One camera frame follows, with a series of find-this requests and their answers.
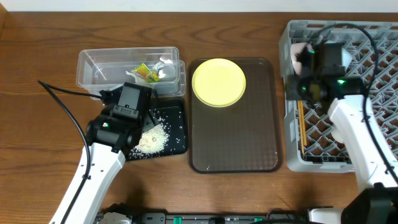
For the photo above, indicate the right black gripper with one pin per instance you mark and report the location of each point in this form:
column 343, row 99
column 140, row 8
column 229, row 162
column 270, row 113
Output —
column 304, row 62

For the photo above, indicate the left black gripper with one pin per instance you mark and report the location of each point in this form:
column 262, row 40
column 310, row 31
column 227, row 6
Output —
column 149, row 121

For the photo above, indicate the pile of white rice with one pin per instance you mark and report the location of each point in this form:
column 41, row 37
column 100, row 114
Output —
column 155, row 143

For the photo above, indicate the light blue bowl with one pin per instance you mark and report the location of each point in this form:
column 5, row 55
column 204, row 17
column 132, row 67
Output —
column 346, row 57

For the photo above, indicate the wooden chopstick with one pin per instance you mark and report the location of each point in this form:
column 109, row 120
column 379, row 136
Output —
column 302, row 119
column 302, row 146

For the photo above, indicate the pink round bowl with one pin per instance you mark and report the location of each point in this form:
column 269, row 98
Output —
column 299, row 54

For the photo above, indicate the green orange snack wrapper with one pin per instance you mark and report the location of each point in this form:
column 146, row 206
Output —
column 148, row 74

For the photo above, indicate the white tissue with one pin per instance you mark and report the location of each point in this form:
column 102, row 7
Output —
column 140, row 81

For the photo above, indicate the white green cup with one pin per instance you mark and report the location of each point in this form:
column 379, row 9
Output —
column 336, row 136

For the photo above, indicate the yellow round plate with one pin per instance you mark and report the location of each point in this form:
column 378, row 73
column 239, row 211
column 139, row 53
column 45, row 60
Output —
column 218, row 82

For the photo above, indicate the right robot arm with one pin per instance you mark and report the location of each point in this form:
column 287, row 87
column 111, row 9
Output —
column 374, row 164

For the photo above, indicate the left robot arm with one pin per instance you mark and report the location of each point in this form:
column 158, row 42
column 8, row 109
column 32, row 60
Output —
column 97, row 168

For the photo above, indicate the grey plastic dishwasher rack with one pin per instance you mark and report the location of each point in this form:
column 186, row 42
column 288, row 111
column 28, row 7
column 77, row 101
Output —
column 322, row 152

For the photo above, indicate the clear plastic waste bin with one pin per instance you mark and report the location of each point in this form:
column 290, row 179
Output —
column 103, row 69

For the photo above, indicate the black plastic tray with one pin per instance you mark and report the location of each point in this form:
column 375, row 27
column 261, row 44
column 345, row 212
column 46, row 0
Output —
column 141, row 129

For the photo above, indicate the brown plastic serving tray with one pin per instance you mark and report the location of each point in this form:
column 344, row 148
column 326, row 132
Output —
column 243, row 137

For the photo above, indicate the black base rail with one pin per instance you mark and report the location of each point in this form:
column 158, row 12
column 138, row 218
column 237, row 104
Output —
column 162, row 218

